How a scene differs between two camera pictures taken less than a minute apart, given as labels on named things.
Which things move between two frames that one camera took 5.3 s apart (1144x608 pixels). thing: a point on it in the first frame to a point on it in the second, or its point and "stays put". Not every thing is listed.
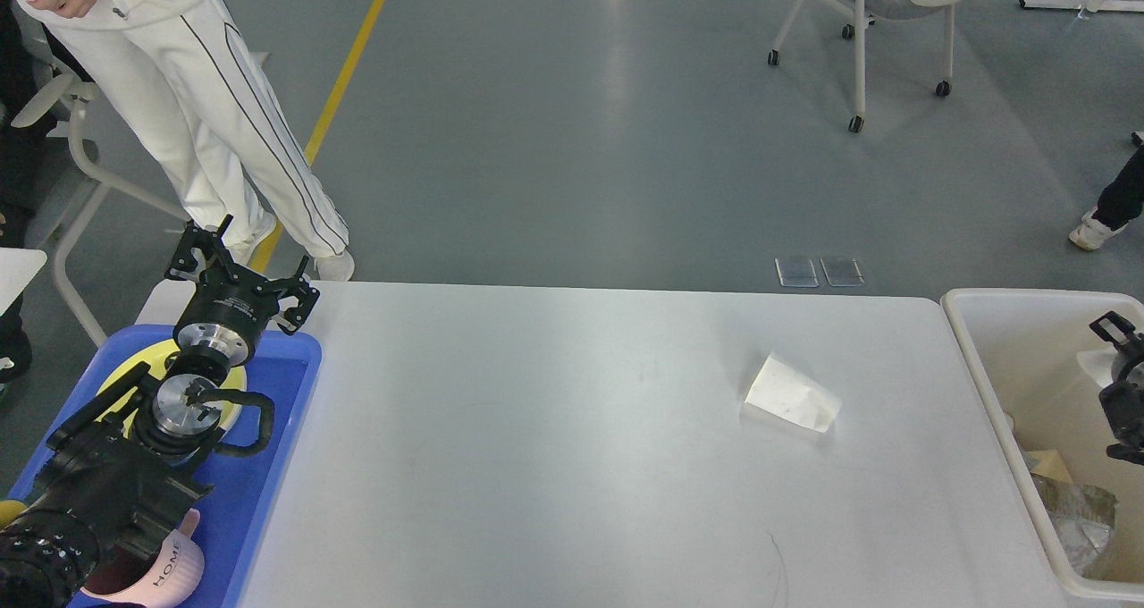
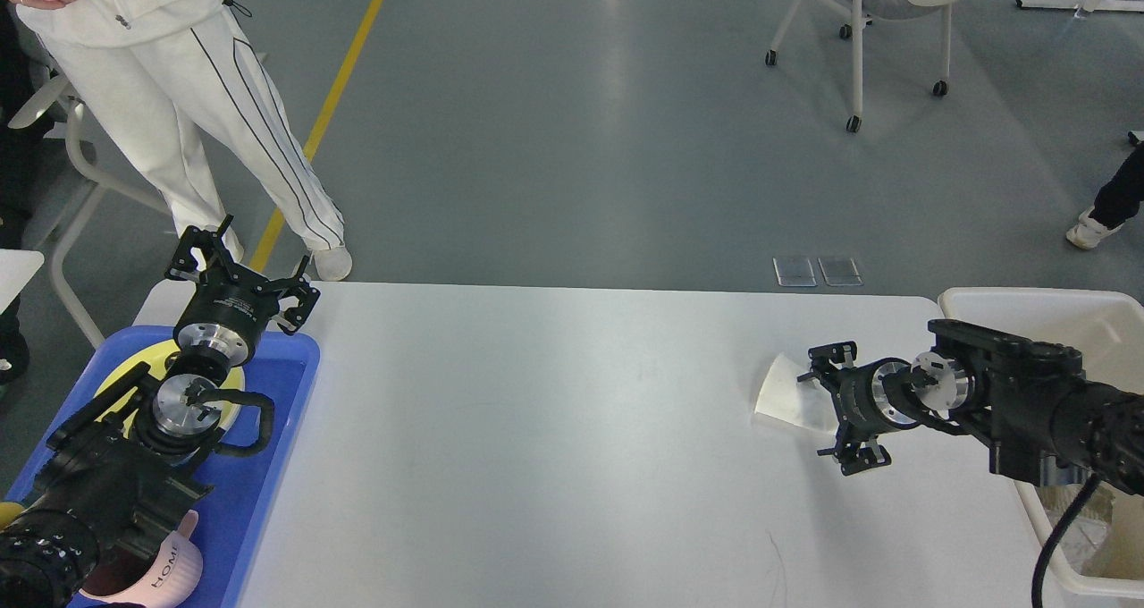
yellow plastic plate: [232, 379] stays put
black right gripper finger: [1112, 327] to [828, 359]
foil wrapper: [1084, 517] stays put
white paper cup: [791, 394] stays put
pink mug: [171, 577] stays put
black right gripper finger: [1131, 453] to [855, 458]
